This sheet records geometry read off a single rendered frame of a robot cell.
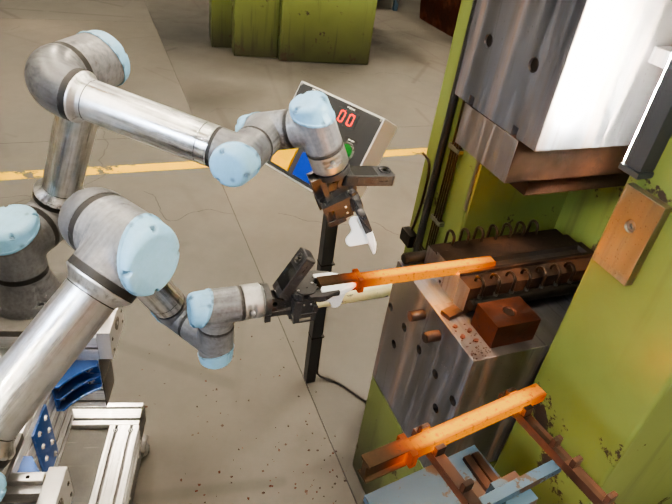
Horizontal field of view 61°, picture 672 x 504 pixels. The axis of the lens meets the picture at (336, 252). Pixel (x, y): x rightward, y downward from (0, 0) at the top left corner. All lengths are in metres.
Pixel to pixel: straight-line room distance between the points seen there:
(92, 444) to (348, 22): 4.94
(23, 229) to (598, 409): 1.28
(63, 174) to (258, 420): 1.24
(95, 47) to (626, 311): 1.13
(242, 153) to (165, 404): 1.51
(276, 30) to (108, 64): 4.90
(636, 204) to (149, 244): 0.84
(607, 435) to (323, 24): 5.21
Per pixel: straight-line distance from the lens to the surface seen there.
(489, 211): 1.63
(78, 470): 1.95
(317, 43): 6.09
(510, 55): 1.21
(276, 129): 1.08
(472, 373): 1.32
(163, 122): 1.04
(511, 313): 1.35
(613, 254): 1.19
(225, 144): 0.98
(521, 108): 1.18
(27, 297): 1.47
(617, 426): 1.32
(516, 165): 1.21
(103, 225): 0.93
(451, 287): 1.42
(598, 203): 1.71
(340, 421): 2.28
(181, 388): 2.37
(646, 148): 1.11
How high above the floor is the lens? 1.78
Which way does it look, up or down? 35 degrees down
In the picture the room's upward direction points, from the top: 8 degrees clockwise
